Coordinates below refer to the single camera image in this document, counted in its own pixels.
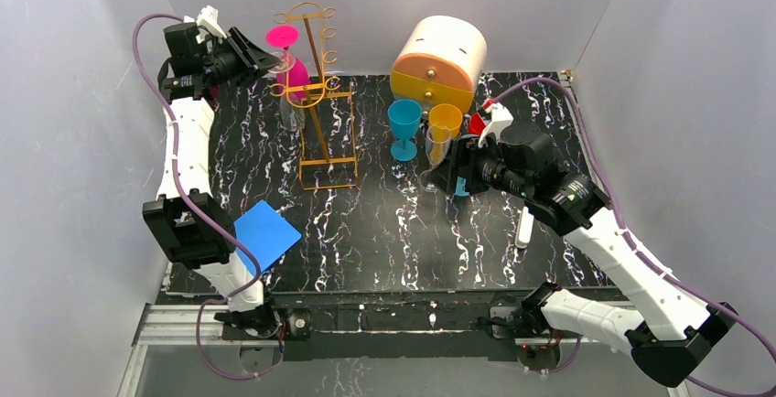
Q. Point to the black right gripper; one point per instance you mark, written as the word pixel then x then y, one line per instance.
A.
pixel 463 166

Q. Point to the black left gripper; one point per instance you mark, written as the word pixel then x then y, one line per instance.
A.
pixel 238 54

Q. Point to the teal wine glass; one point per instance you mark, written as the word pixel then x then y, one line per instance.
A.
pixel 404 121
pixel 461 188

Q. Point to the clear wine glass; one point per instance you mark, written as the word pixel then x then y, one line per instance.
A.
pixel 435 152
pixel 292 117

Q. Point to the yellow plastic wine glass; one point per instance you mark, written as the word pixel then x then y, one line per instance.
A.
pixel 444 122

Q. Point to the red plastic wine glass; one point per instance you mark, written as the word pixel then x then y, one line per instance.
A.
pixel 479 120

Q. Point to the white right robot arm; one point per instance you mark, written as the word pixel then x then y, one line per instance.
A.
pixel 667 333

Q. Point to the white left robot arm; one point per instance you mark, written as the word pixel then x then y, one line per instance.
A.
pixel 188 223

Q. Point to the magenta plastic wine glass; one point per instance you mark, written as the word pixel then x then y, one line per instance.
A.
pixel 291 72

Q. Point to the white oblong remote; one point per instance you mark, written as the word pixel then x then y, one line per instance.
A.
pixel 524 228

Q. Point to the round pastel drawer cabinet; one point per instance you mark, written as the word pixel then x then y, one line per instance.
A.
pixel 440 63

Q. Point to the blue flat card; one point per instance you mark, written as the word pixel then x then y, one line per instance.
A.
pixel 266 234

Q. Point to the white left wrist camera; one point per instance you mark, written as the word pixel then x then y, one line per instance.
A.
pixel 209 18

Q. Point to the gold wire glass rack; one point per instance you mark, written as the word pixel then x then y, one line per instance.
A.
pixel 328 150

